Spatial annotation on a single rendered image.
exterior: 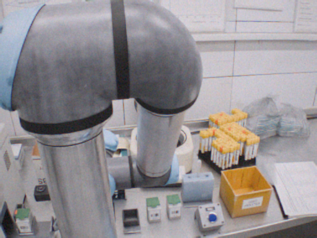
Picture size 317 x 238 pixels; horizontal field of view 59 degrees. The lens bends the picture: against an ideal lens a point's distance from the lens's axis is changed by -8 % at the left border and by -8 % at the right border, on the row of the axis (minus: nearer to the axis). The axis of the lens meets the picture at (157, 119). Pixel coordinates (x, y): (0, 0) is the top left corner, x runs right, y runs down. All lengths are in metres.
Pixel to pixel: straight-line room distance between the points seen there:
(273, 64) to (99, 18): 1.29
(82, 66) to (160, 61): 0.08
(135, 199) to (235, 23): 0.86
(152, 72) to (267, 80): 1.27
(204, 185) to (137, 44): 0.76
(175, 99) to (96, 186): 0.15
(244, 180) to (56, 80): 0.89
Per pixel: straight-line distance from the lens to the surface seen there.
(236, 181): 1.09
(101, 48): 0.30
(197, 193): 1.02
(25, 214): 0.93
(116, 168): 0.65
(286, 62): 1.57
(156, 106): 0.38
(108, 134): 0.75
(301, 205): 1.10
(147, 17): 0.31
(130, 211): 0.98
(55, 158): 0.36
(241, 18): 1.40
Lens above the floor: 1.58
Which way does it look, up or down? 26 degrees down
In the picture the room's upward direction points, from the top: 1 degrees counter-clockwise
